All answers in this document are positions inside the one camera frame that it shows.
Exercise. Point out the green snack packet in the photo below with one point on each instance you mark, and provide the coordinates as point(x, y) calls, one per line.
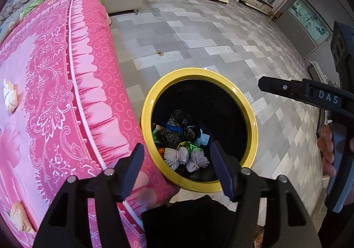
point(188, 145)

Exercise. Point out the yellow rimmed black trash bin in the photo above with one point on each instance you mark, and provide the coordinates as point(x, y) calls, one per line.
point(199, 73)

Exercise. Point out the black floor speaker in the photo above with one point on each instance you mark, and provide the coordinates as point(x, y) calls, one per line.
point(341, 46)

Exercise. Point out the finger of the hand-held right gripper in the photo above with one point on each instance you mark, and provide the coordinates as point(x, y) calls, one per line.
point(282, 87)

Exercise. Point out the floral patchwork quilt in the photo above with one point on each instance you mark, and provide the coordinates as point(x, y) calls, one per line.
point(33, 8)

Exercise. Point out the white low drawer cabinet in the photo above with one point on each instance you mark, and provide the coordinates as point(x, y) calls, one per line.
point(254, 2)

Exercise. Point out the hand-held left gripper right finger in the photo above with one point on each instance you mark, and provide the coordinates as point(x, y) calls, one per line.
point(221, 173)

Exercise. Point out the pink floral bedspread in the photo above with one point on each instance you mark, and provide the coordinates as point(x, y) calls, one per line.
point(41, 57)

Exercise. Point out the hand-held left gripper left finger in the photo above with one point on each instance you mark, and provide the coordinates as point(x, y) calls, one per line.
point(132, 173)

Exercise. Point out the light blue face mask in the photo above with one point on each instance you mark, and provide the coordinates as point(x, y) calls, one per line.
point(204, 138)

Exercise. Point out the person's right hand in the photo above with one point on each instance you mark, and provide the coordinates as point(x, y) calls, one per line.
point(326, 148)

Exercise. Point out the white knotted tissue bundle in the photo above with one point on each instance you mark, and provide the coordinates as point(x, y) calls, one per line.
point(11, 97)

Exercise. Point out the black plastic bag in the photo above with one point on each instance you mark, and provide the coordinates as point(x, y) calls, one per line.
point(184, 119)
point(170, 138)

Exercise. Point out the aquarium on grey cabinet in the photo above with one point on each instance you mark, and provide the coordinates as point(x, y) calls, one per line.
point(298, 35)

